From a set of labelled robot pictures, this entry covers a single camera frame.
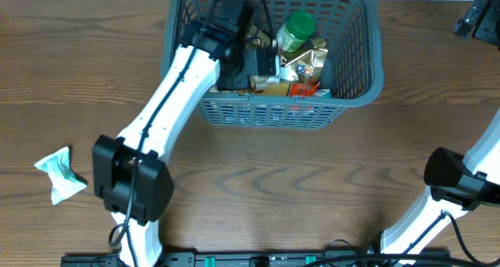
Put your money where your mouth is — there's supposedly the blue tissue pack box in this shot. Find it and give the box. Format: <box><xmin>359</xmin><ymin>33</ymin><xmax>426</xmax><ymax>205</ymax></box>
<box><xmin>204</xmin><ymin>89</ymin><xmax>343</xmax><ymax>129</ymax></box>

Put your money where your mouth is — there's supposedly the gold foil coffee bag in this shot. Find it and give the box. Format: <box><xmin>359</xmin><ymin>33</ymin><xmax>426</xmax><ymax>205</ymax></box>
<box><xmin>244</xmin><ymin>23</ymin><xmax>329</xmax><ymax>84</ymax></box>

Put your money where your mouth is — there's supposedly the spaghetti pasta packet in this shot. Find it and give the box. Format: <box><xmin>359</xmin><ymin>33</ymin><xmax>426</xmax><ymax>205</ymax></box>
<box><xmin>209</xmin><ymin>79</ymin><xmax>321</xmax><ymax>99</ymax></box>

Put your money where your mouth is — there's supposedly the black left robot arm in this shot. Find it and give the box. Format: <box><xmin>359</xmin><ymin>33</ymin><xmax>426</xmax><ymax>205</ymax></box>
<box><xmin>92</xmin><ymin>18</ymin><xmax>283</xmax><ymax>266</ymax></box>

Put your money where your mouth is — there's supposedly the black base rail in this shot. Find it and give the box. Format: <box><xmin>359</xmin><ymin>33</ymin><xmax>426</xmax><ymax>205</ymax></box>
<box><xmin>60</xmin><ymin>241</ymin><xmax>452</xmax><ymax>267</ymax></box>

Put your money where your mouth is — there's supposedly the black left camera cable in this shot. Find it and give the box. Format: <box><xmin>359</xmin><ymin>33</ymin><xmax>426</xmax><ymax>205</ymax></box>
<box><xmin>108</xmin><ymin>0</ymin><xmax>277</xmax><ymax>267</ymax></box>

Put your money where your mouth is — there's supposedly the brown white snack bag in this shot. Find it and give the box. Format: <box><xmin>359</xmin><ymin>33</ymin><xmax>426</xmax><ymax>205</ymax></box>
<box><xmin>249</xmin><ymin>39</ymin><xmax>280</xmax><ymax>90</ymax></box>

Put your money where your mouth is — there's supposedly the white packet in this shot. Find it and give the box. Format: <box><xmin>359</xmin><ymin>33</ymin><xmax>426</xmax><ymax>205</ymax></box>
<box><xmin>34</xmin><ymin>146</ymin><xmax>87</xmax><ymax>205</ymax></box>

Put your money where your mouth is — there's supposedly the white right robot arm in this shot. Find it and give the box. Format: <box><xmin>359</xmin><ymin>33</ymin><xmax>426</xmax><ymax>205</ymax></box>
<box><xmin>376</xmin><ymin>116</ymin><xmax>499</xmax><ymax>265</ymax></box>

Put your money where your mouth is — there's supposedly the green lid glass jar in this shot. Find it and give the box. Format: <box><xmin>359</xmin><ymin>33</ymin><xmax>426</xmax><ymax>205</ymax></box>
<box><xmin>277</xmin><ymin>10</ymin><xmax>316</xmax><ymax>52</ymax></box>

